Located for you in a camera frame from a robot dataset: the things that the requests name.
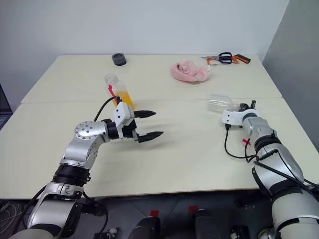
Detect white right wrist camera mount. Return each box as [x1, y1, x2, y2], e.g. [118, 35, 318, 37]
[221, 107, 259, 125]

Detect black rounded shape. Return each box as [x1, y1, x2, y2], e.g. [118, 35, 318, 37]
[129, 216, 161, 239]
[195, 209, 225, 239]

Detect white cable bundle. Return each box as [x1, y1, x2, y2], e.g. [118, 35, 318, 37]
[0, 201, 25, 225]

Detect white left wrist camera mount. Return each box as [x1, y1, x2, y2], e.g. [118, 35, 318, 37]
[113, 101, 136, 139]

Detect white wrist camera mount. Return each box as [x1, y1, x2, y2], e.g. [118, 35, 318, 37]
[113, 101, 136, 139]
[221, 107, 259, 125]

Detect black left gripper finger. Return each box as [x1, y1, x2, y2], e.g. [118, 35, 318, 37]
[134, 110, 157, 119]
[138, 131, 164, 143]

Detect black handled scissors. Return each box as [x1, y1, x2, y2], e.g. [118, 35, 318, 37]
[201, 52, 236, 63]

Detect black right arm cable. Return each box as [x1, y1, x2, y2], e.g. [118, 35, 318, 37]
[223, 123, 257, 164]

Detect orange and black hacksaw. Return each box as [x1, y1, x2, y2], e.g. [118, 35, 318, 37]
[206, 53, 251, 67]

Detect pink fluffy cloth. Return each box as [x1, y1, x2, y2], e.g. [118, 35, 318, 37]
[170, 59, 211, 83]

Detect clear bottle with orange drink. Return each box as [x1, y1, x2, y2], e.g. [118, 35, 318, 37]
[104, 73, 137, 111]

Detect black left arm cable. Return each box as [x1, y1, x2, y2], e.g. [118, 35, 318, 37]
[94, 96, 121, 122]

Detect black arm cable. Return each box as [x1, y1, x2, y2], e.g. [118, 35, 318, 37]
[94, 96, 121, 122]
[223, 123, 257, 164]

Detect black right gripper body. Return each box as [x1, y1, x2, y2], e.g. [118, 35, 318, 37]
[234, 99, 257, 112]

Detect grey round tape roll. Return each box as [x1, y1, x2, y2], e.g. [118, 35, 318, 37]
[112, 52, 127, 67]

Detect dark grey open laptop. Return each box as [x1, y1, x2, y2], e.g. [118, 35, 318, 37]
[0, 83, 12, 131]

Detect clear plastic wine glass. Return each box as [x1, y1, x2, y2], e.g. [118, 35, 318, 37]
[207, 94, 236, 116]

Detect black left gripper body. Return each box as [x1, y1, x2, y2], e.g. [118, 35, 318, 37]
[123, 121, 141, 143]

